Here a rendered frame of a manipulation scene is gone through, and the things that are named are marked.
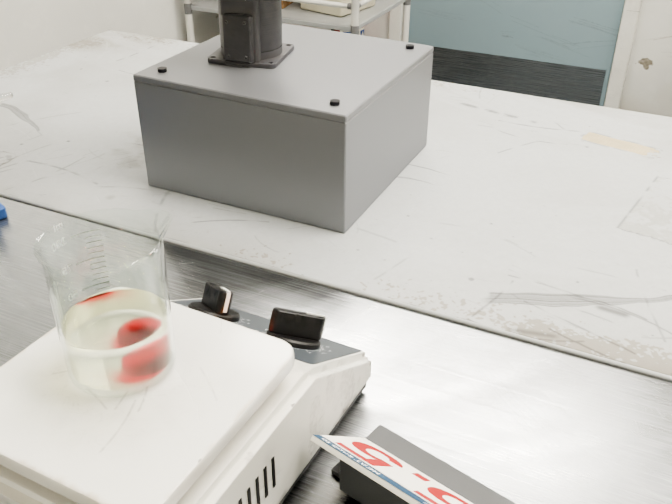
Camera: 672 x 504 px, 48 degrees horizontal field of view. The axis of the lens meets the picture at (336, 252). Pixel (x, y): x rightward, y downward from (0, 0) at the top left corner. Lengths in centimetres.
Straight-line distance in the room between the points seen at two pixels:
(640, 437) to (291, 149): 34
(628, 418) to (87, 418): 31
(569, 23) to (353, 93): 267
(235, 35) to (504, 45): 271
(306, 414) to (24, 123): 61
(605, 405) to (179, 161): 41
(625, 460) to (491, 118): 51
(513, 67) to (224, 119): 277
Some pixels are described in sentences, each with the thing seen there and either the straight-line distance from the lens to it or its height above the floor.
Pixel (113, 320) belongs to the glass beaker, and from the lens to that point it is 33.
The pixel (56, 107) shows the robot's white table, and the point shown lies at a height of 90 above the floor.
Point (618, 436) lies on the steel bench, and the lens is 48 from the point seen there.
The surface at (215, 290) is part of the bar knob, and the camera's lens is 46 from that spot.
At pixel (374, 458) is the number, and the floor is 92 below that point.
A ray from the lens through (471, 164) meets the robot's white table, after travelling 77.
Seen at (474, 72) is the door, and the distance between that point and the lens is 341.
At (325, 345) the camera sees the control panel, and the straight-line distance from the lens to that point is 45.
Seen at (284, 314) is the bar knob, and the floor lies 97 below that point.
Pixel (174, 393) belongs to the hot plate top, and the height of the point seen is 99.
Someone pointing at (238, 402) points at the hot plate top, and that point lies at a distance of 34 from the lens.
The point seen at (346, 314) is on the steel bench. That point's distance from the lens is 54.
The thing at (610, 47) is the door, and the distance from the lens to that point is 327.
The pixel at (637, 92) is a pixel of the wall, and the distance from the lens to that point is 333.
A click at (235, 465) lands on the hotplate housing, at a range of 35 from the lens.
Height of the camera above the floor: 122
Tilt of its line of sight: 32 degrees down
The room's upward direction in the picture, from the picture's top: straight up
